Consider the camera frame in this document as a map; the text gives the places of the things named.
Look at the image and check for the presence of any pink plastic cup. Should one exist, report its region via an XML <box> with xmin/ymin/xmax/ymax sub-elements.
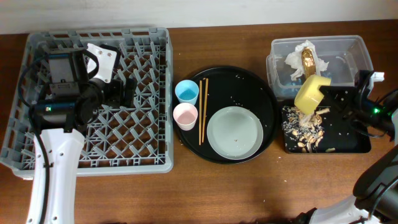
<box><xmin>173</xmin><ymin>103</ymin><xmax>198</xmax><ymax>131</ymax></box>

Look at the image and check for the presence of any left wooden chopstick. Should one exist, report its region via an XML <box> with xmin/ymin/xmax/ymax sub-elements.
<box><xmin>198</xmin><ymin>80</ymin><xmax>202</xmax><ymax>146</ymax></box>

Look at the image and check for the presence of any clear plastic bin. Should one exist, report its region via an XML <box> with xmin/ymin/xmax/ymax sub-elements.
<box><xmin>267</xmin><ymin>35</ymin><xmax>374</xmax><ymax>100</ymax></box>

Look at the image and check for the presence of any yellow bowl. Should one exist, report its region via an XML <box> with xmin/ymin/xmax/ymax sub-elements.
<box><xmin>294</xmin><ymin>75</ymin><xmax>331</xmax><ymax>115</ymax></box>

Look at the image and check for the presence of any wooden chopstick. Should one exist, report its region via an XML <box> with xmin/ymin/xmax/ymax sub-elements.
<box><xmin>201</xmin><ymin>78</ymin><xmax>209</xmax><ymax>143</ymax></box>
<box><xmin>198</xmin><ymin>80</ymin><xmax>202</xmax><ymax>146</ymax></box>

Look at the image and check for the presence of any brown bread piece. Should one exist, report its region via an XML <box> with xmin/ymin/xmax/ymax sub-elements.
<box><xmin>301</xmin><ymin>47</ymin><xmax>317</xmax><ymax>79</ymax></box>

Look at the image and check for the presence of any blue plastic cup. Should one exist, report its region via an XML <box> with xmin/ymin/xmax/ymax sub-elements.
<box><xmin>175</xmin><ymin>80</ymin><xmax>200</xmax><ymax>105</ymax></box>

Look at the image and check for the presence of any crumpled white paper wrapper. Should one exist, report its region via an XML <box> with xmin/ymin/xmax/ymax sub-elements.
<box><xmin>285</xmin><ymin>40</ymin><xmax>328</xmax><ymax>81</ymax></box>

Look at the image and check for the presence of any grey round plate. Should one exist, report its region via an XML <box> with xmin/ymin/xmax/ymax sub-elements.
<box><xmin>206</xmin><ymin>106</ymin><xmax>264</xmax><ymax>161</ymax></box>

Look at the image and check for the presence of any right wooden chopstick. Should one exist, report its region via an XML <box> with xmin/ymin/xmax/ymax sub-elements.
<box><xmin>201</xmin><ymin>78</ymin><xmax>209</xmax><ymax>143</ymax></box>

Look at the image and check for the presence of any food scraps pile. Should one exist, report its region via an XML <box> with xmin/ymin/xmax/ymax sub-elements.
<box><xmin>282</xmin><ymin>106</ymin><xmax>330</xmax><ymax>153</ymax></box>

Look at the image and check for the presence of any black rectangular tray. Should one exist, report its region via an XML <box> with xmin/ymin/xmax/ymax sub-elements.
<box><xmin>280</xmin><ymin>100</ymin><xmax>371</xmax><ymax>154</ymax></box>

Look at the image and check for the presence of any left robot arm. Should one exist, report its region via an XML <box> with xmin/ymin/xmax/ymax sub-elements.
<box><xmin>17</xmin><ymin>44</ymin><xmax>137</xmax><ymax>223</ymax></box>

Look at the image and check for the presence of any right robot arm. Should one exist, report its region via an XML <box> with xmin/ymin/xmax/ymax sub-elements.
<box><xmin>293</xmin><ymin>70</ymin><xmax>397</xmax><ymax>224</ymax></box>

